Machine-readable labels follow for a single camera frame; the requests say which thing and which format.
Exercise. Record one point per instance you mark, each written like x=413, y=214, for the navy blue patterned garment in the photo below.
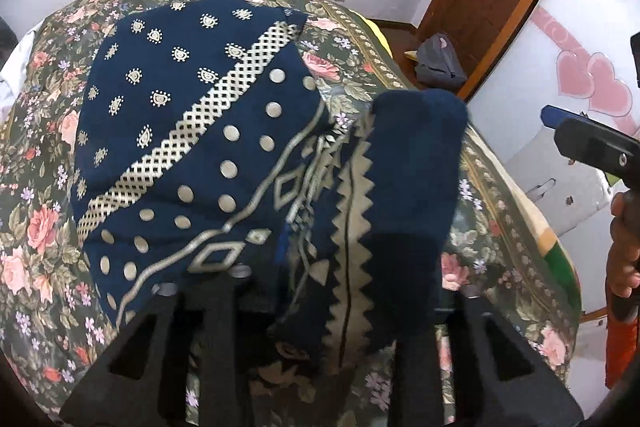
x=205, y=149

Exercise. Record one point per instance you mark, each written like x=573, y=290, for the orange right sleeve forearm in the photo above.
x=621, y=344

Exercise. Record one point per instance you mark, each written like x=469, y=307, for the person's right hand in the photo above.
x=621, y=273

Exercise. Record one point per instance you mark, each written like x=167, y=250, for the white cabinet with pink hearts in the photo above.
x=574, y=198

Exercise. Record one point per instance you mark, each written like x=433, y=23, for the green floral bedspread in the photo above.
x=52, y=327

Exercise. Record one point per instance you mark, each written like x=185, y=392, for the grey backpack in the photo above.
x=437, y=64

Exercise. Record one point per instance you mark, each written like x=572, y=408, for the white folded cloth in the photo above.
x=13, y=72

